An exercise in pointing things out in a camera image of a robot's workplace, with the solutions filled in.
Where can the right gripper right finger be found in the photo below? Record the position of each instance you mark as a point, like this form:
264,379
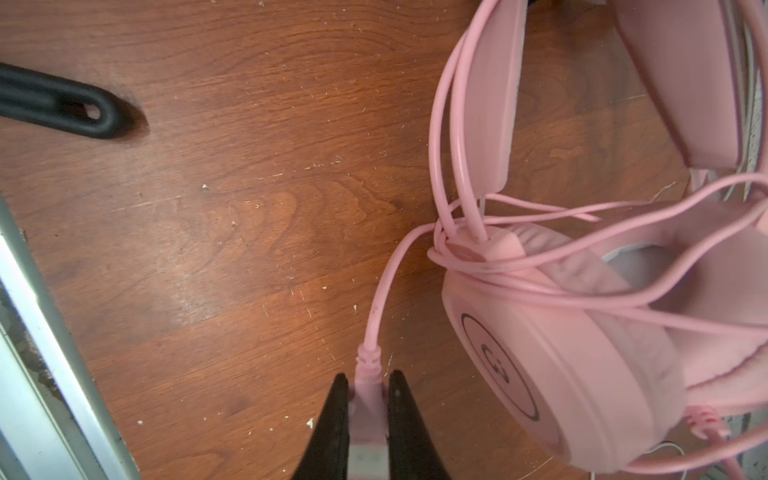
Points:
412,454

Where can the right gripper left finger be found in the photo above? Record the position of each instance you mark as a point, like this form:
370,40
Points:
326,455

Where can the pink headphones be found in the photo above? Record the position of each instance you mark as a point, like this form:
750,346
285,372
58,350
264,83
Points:
618,345

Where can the red black pipe wrench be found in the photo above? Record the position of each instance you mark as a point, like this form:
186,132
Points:
61,104

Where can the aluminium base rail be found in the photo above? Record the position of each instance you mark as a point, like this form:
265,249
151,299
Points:
54,422

